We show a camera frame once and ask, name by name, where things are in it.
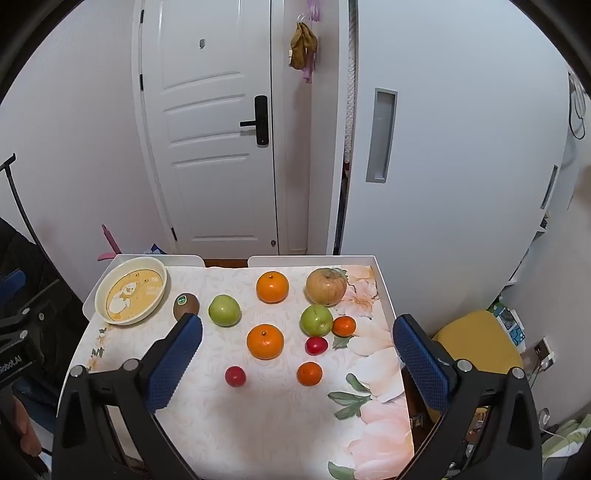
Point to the person's left hand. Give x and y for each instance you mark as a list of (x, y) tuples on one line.
[(25, 429)]

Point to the white cabinet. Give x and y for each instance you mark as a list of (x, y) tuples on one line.
[(545, 221)]

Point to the white panel door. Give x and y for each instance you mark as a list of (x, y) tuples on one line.
[(203, 184)]

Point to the green apple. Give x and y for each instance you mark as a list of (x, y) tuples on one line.
[(225, 310), (316, 320)]

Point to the small tangerine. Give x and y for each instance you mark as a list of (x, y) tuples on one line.
[(309, 374), (344, 326)]

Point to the brown kiwi with green sticker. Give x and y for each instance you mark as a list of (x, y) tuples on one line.
[(185, 305)]

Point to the thin black metal rod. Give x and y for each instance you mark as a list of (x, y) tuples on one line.
[(17, 201)]

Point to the white power strip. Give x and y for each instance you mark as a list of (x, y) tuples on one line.
[(542, 353)]

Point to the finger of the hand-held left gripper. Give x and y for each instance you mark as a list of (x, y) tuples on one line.
[(11, 282)]

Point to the large orange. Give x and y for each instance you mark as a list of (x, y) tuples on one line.
[(265, 342), (272, 287)]

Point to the white sliding door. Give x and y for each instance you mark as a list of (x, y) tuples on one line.
[(461, 161)]

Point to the blue-green packet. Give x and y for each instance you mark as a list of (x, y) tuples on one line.
[(510, 321)]

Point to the red cherry tomato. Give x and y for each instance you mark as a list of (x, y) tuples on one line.
[(235, 376), (316, 345)]

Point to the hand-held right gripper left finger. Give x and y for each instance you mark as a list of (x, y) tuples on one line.
[(178, 364)]

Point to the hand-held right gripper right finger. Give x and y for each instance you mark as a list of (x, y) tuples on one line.
[(421, 364)]

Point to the large yellow-brown apple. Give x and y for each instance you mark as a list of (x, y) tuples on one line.
[(326, 287)]

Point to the green striped cloth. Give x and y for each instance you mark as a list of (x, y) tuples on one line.
[(568, 438)]

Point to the yellow stool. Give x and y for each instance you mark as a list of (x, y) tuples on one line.
[(480, 337)]

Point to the cream bowl with duck print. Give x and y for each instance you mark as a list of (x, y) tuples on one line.
[(131, 293)]

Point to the floral white tablecloth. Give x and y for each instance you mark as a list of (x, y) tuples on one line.
[(277, 415)]

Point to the brown hanging cloth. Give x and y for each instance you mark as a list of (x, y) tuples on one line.
[(302, 46)]

